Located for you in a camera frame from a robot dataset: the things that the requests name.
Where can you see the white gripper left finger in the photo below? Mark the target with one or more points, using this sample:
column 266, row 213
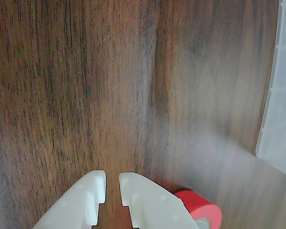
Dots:
column 81, row 200

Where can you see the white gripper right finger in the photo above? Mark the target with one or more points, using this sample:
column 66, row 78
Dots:
column 155, row 207

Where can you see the clear plastic box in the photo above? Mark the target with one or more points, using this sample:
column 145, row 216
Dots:
column 283, row 95

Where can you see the red tape roll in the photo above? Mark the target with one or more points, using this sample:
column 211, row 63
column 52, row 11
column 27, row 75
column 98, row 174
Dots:
column 205, row 207

